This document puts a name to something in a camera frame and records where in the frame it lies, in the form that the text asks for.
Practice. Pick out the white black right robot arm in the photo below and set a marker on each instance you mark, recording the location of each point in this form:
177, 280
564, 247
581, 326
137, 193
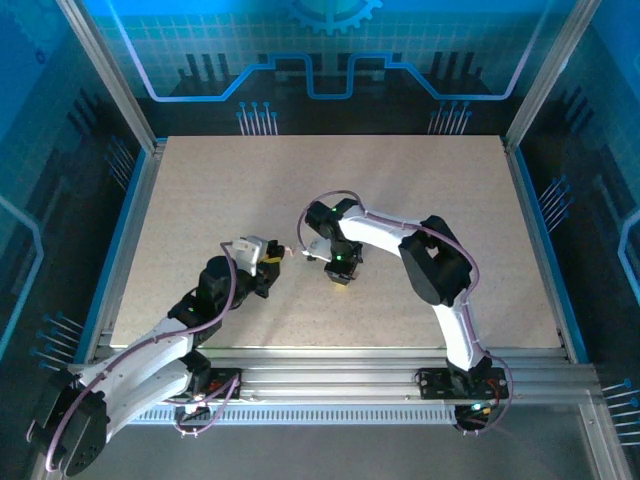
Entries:
380, 230

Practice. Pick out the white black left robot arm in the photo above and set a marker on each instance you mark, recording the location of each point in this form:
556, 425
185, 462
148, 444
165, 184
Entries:
135, 350

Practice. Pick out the aluminium mounting beam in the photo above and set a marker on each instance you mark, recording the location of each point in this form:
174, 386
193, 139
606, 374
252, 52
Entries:
325, 375

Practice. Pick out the blue table border strip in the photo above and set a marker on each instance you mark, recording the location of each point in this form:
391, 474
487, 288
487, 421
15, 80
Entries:
128, 210
534, 200

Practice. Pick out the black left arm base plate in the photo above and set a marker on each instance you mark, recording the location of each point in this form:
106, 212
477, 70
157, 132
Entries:
225, 382

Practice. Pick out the aluminium side rail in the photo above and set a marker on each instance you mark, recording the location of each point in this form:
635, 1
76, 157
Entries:
141, 210
525, 200

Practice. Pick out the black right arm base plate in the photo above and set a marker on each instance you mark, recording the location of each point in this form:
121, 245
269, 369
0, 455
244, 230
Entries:
435, 385

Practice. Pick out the aluminium frame post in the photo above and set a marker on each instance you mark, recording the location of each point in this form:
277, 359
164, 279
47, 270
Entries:
114, 80
550, 75

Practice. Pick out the aluminium frame strut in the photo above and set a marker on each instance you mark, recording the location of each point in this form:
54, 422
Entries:
605, 440

